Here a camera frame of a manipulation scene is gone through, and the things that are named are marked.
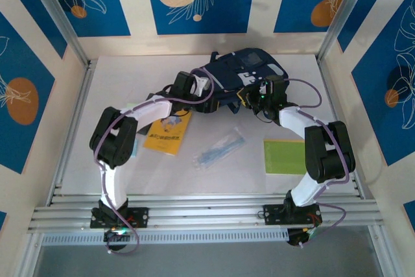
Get navy blue student backpack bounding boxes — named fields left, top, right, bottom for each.
left=189, top=47, right=289, bottom=115

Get clear bag of blue pens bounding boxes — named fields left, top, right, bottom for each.
left=193, top=126, right=246, bottom=170

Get yellow cartoon cover book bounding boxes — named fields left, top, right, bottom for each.
left=142, top=110, right=193, bottom=158

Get lime green notebook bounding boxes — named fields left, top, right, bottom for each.
left=263, top=139, right=307, bottom=176

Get aluminium cross rails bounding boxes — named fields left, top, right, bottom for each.
left=27, top=192, right=386, bottom=235

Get black base controller board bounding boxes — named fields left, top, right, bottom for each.
left=103, top=227, right=132, bottom=252
left=287, top=224, right=322, bottom=248

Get aluminium right table rail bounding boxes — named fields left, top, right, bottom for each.
left=317, top=59, right=368, bottom=200

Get aluminium table rail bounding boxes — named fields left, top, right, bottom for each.
left=45, top=59, right=100, bottom=207
left=317, top=59, right=368, bottom=200

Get aluminium left table rail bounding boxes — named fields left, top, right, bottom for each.
left=45, top=59, right=100, bottom=207

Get aluminium right frame post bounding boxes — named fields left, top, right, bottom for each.
left=316, top=0, right=399, bottom=66

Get aluminium frame post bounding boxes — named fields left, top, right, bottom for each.
left=22, top=0, right=91, bottom=67
left=316, top=0, right=399, bottom=66

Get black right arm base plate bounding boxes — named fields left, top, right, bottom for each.
left=263, top=204, right=322, bottom=226

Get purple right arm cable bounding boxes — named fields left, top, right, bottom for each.
left=287, top=77, right=351, bottom=248

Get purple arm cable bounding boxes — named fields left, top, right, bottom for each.
left=287, top=77, right=351, bottom=248
left=93, top=67, right=215, bottom=257

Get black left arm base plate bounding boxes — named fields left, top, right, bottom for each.
left=89, top=207, right=150, bottom=229

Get grey slotted cable duct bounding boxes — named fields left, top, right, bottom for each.
left=41, top=228, right=290, bottom=247

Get aluminium left frame post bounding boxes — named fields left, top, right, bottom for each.
left=22, top=0, right=91, bottom=67

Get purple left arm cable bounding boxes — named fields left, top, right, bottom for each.
left=93, top=67, right=215, bottom=257

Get aluminium lower frame rail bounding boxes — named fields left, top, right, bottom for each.
left=14, top=233, right=45, bottom=277
left=368, top=224, right=396, bottom=277

